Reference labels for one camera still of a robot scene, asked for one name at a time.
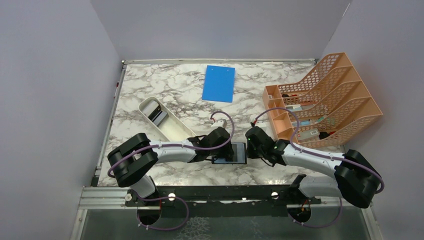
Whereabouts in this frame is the black leather card holder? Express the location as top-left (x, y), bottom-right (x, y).
top-left (211, 142), bottom-right (247, 165)

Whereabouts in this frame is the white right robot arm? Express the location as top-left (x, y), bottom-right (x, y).
top-left (245, 126), bottom-right (383, 209)

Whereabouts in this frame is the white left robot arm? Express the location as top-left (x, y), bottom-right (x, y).
top-left (107, 127), bottom-right (235, 206)

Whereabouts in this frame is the white oblong plastic tray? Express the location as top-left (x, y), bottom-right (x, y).
top-left (138, 96), bottom-right (196, 142)

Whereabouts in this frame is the blue flat board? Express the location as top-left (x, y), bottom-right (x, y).
top-left (201, 65), bottom-right (236, 103)

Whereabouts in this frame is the peach plastic file organizer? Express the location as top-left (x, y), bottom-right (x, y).
top-left (262, 52), bottom-right (383, 149)

